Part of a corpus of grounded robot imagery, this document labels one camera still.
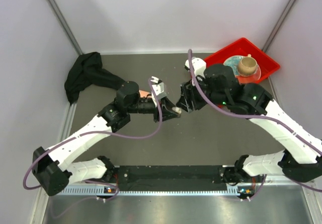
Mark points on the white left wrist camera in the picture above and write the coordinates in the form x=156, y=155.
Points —
x=159, y=88

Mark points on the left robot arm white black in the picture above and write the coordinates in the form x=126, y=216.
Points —
x=55, y=167

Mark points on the beige nail polish bottle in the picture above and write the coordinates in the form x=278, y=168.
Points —
x=177, y=110

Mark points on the red and teal plate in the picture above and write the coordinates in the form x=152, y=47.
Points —
x=233, y=61

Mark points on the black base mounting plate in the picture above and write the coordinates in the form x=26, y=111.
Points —
x=173, y=178

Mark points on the red plastic tray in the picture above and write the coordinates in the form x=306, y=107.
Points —
x=244, y=47

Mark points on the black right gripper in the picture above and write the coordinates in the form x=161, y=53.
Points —
x=188, y=94

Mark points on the mannequin hand with long nails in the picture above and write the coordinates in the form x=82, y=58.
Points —
x=144, y=94

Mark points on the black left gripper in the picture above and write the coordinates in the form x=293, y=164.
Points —
x=165, y=104

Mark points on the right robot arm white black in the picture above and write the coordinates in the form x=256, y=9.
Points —
x=217, y=87

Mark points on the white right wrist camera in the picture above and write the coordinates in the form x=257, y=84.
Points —
x=199, y=66

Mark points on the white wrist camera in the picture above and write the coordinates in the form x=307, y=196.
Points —
x=199, y=66
x=159, y=88

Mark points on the beige ceramic cup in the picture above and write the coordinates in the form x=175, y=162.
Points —
x=247, y=66

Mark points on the black sleeve cloth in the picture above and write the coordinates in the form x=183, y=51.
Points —
x=88, y=70

